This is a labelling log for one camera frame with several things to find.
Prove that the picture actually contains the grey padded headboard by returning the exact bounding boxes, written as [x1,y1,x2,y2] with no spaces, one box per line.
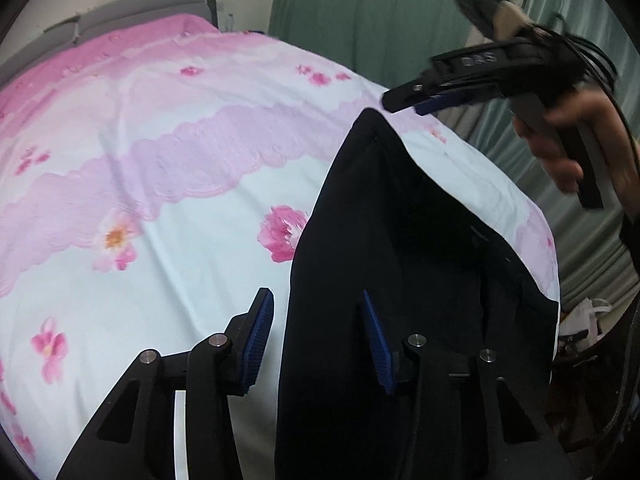
[0,0,219,77]

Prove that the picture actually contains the white bag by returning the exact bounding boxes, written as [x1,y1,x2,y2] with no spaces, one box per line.
[559,297,614,341]

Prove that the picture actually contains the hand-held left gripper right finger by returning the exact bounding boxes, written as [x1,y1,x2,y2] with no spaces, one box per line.
[361,289,583,480]

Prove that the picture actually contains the person's right hand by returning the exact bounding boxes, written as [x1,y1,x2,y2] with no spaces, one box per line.
[512,87,640,221]

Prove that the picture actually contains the green curtain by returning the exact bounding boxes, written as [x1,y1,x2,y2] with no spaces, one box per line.
[269,0,640,313]

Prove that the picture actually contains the black cable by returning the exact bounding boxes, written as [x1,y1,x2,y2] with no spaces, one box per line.
[532,12,640,171]

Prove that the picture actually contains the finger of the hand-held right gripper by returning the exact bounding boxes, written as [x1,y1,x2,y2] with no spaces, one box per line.
[381,72,437,114]
[414,91,482,116]

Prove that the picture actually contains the pink floral bed sheet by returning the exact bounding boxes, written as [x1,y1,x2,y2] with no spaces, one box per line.
[0,14,561,480]

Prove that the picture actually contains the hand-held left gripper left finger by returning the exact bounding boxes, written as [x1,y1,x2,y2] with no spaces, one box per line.
[56,287,275,480]

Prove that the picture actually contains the black pants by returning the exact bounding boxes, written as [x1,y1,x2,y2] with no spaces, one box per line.
[276,108,560,480]

